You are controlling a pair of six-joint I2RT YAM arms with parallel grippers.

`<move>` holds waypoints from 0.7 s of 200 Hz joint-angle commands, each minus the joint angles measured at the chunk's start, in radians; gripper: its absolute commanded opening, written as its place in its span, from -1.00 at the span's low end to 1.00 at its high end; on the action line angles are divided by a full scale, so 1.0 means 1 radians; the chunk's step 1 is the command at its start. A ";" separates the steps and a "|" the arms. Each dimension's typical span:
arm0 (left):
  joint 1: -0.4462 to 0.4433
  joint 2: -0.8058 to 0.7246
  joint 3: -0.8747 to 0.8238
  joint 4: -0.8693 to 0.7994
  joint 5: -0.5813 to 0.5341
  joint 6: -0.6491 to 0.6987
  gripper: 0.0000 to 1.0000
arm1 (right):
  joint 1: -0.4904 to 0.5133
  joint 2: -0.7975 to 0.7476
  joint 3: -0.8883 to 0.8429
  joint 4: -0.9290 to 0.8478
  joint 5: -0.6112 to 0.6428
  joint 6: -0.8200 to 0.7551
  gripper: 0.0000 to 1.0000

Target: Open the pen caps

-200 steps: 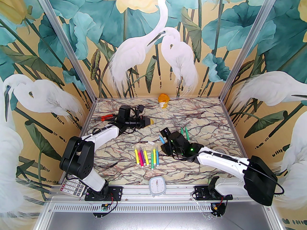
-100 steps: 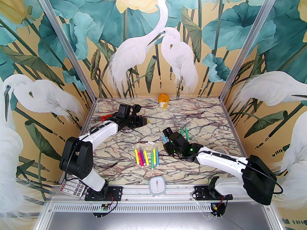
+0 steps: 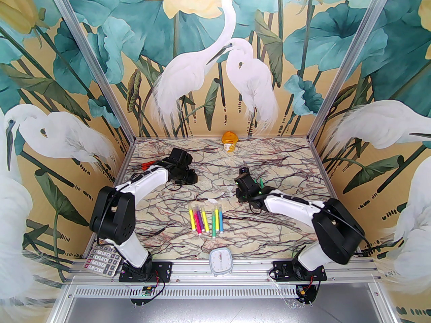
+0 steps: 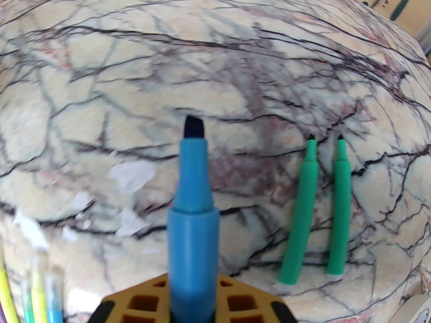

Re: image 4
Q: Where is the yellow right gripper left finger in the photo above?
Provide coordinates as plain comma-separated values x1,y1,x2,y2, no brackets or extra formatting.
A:
87,273,171,323

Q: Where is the white masking tape roll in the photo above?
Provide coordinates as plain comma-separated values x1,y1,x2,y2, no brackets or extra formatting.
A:
387,293,431,323

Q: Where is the teal marker pen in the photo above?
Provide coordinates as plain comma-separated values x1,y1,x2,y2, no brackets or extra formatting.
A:
325,134,353,283
275,134,320,294

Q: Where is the yellow highlighter pen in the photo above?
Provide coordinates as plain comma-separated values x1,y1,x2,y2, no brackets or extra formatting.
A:
0,244,20,323
30,249,50,323

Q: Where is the blue marker pen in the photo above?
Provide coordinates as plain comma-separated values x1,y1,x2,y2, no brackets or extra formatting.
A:
44,266,65,323
167,115,222,323

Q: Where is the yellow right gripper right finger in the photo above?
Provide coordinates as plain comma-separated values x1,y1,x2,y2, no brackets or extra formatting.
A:
217,274,298,323

